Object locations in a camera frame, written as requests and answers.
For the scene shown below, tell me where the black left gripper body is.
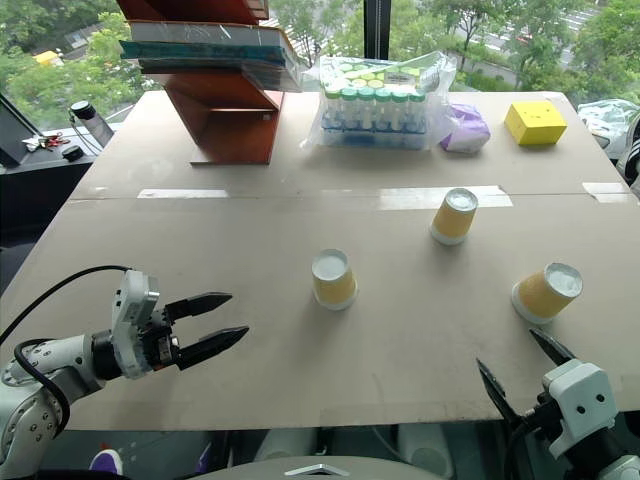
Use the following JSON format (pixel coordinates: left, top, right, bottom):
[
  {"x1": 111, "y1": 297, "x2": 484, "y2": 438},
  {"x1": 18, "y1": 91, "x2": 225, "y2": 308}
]
[{"x1": 142, "y1": 308, "x2": 184, "y2": 374}]

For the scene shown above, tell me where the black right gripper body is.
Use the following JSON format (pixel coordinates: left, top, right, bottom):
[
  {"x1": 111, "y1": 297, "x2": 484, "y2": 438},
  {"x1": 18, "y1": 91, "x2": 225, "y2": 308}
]
[{"x1": 518, "y1": 391, "x2": 567, "y2": 442}]

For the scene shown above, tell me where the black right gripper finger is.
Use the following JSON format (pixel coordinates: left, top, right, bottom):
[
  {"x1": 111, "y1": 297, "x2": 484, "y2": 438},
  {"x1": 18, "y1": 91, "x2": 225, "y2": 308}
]
[
  {"x1": 528, "y1": 327, "x2": 578, "y2": 370},
  {"x1": 475, "y1": 357, "x2": 526, "y2": 432}
]

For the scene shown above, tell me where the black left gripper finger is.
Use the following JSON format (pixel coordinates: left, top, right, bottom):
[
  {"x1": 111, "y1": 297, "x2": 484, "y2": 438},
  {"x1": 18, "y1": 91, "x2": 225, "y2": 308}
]
[
  {"x1": 175, "y1": 325, "x2": 251, "y2": 372},
  {"x1": 164, "y1": 292, "x2": 234, "y2": 320}
]

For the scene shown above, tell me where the yellow paper cup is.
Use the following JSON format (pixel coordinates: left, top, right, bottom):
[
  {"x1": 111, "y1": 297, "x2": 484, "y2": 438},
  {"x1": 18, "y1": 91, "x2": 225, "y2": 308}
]
[
  {"x1": 429, "y1": 187, "x2": 480, "y2": 247},
  {"x1": 510, "y1": 262, "x2": 585, "y2": 324},
  {"x1": 310, "y1": 248, "x2": 360, "y2": 312}
]

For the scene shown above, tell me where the white rounded base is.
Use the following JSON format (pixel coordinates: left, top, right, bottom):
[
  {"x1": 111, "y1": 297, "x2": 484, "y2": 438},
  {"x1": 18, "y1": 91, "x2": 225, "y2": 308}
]
[{"x1": 398, "y1": 424, "x2": 454, "y2": 479}]

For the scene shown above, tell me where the purple and white shoe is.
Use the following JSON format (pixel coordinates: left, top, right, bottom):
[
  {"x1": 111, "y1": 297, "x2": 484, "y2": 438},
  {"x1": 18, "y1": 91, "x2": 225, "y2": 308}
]
[{"x1": 89, "y1": 446, "x2": 125, "y2": 476}]

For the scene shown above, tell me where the grey robot torso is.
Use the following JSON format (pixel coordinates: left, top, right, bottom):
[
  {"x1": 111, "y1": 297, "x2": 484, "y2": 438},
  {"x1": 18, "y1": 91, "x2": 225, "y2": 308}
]
[{"x1": 192, "y1": 453, "x2": 451, "y2": 480}]

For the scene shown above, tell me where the orange wooden shelf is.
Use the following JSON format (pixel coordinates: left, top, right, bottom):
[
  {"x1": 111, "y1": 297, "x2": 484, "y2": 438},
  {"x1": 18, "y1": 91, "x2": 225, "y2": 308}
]
[{"x1": 115, "y1": 0, "x2": 286, "y2": 168}]

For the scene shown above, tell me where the dark side table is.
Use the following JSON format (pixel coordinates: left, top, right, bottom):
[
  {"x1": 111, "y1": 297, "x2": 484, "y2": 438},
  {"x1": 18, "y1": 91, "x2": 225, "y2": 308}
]
[{"x1": 0, "y1": 143, "x2": 97, "y2": 296}]

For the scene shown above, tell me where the bottle with black cap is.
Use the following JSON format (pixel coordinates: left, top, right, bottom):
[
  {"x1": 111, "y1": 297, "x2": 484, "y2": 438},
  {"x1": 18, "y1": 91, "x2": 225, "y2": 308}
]
[{"x1": 68, "y1": 100, "x2": 116, "y2": 149}]

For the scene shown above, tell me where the yellow box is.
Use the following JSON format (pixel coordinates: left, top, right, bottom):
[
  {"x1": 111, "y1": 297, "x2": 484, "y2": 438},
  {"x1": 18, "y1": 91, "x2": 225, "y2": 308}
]
[{"x1": 503, "y1": 99, "x2": 569, "y2": 147}]

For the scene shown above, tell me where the bunch of keys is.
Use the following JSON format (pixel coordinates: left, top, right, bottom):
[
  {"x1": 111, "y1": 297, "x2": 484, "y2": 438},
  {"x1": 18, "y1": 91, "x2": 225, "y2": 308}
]
[{"x1": 21, "y1": 130, "x2": 72, "y2": 152}]

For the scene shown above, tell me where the purple and white pouch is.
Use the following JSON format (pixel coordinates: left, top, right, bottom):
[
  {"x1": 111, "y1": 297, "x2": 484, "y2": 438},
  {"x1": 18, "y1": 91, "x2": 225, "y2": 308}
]
[{"x1": 439, "y1": 102, "x2": 492, "y2": 155}]

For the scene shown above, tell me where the teal book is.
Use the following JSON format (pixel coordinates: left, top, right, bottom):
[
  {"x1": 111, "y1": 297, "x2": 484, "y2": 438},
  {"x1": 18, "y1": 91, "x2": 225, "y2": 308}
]
[{"x1": 119, "y1": 39, "x2": 287, "y2": 67}]

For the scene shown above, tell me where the blue rack of capped tubes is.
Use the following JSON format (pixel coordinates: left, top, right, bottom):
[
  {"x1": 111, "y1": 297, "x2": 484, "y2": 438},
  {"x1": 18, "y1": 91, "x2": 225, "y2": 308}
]
[{"x1": 318, "y1": 55, "x2": 432, "y2": 150}]

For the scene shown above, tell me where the white plastic-wrapped book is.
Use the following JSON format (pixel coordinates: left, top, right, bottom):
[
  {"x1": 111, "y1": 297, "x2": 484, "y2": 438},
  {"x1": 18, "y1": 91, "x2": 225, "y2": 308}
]
[{"x1": 128, "y1": 20, "x2": 297, "y2": 52}]

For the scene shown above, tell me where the clear plastic bag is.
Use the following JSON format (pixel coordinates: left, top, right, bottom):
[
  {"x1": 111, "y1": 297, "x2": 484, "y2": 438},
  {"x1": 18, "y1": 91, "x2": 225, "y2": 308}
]
[{"x1": 298, "y1": 49, "x2": 459, "y2": 152}]

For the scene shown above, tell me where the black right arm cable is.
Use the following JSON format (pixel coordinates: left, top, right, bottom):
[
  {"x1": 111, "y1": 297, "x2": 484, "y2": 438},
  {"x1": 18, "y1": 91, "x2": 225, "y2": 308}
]
[{"x1": 501, "y1": 422, "x2": 532, "y2": 480}]

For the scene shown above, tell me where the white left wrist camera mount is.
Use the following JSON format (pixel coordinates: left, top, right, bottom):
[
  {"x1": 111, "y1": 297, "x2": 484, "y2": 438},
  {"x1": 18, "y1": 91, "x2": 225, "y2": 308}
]
[{"x1": 110, "y1": 269, "x2": 162, "y2": 380}]

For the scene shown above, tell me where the black window post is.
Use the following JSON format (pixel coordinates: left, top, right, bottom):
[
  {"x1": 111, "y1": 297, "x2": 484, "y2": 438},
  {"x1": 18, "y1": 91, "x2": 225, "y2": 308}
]
[{"x1": 362, "y1": 0, "x2": 392, "y2": 59}]

